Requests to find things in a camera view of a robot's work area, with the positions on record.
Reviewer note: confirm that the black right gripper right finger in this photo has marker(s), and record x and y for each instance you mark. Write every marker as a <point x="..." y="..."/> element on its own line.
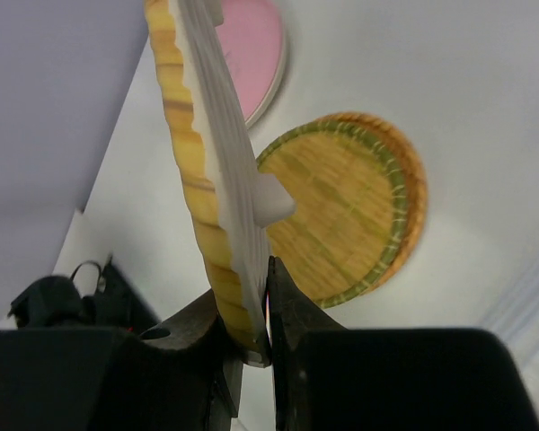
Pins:
<point x="328" y="377"/>

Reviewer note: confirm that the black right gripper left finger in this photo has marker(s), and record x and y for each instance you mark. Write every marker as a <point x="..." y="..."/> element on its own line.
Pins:
<point x="182" y="374"/>

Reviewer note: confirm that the green rimmed woven plate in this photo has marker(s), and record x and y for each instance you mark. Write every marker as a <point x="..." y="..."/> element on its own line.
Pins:
<point x="351" y="208"/>

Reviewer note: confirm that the round woven orange plate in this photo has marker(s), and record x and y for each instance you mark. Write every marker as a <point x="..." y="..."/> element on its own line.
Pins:
<point x="415" y="183"/>

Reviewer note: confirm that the square woven orange tray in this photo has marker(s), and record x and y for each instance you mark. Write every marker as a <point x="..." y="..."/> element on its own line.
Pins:
<point x="231" y="202"/>

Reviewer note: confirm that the pink round plate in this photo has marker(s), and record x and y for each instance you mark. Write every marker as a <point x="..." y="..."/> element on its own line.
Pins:
<point x="244" y="21"/>

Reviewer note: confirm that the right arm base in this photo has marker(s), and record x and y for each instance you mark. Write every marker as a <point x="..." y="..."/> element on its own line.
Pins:
<point x="54" y="301"/>

